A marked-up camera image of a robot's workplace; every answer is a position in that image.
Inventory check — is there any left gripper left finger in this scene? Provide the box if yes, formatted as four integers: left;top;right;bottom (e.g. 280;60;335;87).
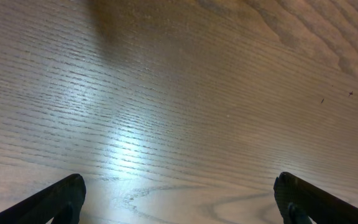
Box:
0;174;86;224

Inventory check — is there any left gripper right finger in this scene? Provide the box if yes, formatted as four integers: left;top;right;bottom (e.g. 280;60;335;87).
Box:
273;172;358;224

